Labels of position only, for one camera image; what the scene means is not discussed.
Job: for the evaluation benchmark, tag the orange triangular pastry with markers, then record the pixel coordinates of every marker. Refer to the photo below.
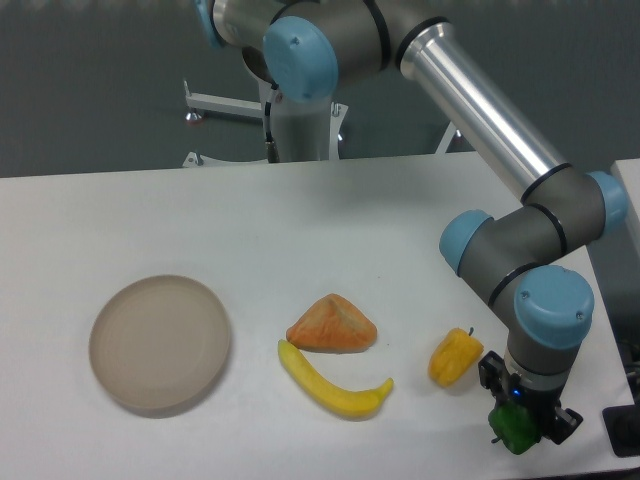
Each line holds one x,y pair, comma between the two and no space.
333,324

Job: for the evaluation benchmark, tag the beige round plate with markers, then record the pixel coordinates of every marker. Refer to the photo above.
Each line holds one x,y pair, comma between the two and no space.
158,346

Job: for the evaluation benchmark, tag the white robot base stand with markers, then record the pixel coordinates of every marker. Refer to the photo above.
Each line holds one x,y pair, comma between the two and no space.
355,125

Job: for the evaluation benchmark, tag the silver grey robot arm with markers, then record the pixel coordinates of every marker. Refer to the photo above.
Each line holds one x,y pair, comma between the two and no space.
304,50

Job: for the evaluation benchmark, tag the yellow pepper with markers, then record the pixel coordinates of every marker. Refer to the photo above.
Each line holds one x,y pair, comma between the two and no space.
453,356

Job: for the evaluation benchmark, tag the green pepper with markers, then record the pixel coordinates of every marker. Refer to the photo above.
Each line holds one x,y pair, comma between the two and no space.
514,426

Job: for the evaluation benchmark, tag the black device at right edge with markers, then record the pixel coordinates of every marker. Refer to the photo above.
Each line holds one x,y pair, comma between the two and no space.
622,422

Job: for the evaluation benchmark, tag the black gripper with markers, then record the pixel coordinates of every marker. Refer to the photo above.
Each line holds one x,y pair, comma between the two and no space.
538,394

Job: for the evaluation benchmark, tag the yellow banana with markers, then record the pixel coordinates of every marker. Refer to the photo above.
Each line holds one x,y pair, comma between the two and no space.
345,403

